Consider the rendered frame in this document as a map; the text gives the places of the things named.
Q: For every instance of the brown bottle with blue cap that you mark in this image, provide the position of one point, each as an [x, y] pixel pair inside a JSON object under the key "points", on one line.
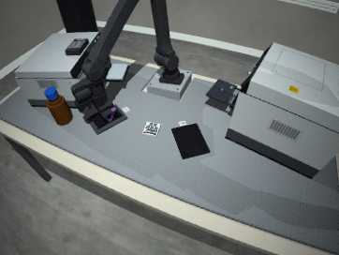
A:
{"points": [[58, 107]]}

